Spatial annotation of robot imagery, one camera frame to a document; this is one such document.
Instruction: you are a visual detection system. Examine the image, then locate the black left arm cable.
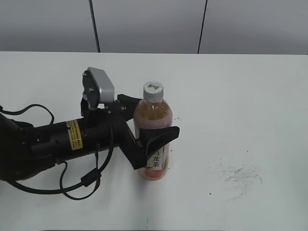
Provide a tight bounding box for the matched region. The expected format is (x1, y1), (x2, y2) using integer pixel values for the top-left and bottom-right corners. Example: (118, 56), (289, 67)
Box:
(0, 103), (116, 200)

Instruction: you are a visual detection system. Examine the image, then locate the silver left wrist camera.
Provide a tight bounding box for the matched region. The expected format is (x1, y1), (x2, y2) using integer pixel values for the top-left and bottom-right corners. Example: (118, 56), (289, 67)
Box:
(80, 67), (115, 117)

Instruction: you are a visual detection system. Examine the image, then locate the peach oolong tea bottle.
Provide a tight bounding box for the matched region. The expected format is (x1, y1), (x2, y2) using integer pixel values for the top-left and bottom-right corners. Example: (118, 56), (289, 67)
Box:
(133, 95), (173, 180)

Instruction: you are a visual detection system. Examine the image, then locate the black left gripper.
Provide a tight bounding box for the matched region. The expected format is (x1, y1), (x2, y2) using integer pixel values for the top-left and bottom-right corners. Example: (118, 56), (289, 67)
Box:
(83, 94), (180, 169)

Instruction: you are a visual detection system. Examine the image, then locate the white bottle cap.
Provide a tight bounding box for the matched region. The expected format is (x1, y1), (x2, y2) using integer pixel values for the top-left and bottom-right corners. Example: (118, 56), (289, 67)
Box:
(143, 81), (164, 103)

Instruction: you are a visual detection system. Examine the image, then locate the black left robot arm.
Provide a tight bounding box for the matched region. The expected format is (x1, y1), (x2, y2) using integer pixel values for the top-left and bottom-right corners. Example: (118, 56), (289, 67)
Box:
(0, 94), (180, 181)

